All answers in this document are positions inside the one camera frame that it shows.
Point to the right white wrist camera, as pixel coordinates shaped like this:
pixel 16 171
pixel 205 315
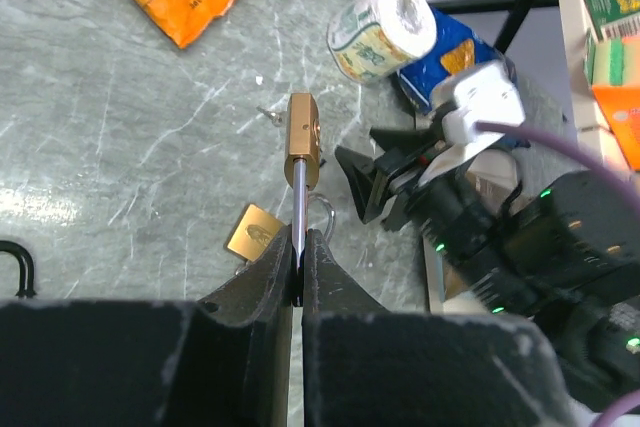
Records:
pixel 481 93

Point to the large brass padlock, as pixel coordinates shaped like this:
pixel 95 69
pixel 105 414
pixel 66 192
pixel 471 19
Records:
pixel 301 169

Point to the toilet paper roll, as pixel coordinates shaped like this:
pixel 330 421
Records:
pixel 372 39

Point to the silver key with ring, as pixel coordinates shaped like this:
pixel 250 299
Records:
pixel 277 118

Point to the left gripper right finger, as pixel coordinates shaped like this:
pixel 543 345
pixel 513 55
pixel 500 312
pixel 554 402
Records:
pixel 366 366

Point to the black padlock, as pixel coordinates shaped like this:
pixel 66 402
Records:
pixel 26 283

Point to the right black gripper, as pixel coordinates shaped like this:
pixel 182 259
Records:
pixel 404 175

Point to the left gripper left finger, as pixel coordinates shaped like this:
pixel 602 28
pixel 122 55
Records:
pixel 219 361

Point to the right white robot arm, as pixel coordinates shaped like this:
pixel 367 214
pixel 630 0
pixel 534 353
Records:
pixel 568 260

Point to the small brass padlock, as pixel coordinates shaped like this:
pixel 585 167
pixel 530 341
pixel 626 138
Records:
pixel 256 229

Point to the blue snack bag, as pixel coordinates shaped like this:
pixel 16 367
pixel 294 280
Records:
pixel 457 48

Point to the orange box on shelf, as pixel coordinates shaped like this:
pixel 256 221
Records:
pixel 620 106

